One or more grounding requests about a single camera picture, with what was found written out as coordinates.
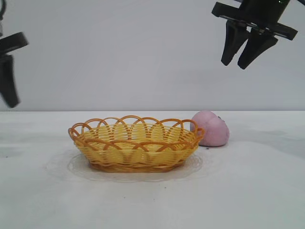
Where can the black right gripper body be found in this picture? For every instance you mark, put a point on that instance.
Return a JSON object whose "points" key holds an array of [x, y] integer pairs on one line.
{"points": [[259, 10]]}

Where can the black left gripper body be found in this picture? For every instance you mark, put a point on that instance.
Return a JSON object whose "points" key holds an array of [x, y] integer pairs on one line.
{"points": [[14, 43]]}

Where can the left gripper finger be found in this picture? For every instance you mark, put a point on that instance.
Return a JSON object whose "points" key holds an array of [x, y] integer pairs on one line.
{"points": [[8, 81]]}

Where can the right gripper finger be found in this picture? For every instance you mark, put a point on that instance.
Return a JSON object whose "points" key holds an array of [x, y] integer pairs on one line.
{"points": [[233, 41], [256, 45]]}

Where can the pink peach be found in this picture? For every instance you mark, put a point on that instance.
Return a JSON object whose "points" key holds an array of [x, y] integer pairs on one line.
{"points": [[214, 131]]}

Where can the yellow woven plastic basket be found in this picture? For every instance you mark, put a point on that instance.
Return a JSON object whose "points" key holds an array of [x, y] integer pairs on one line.
{"points": [[133, 157]]}

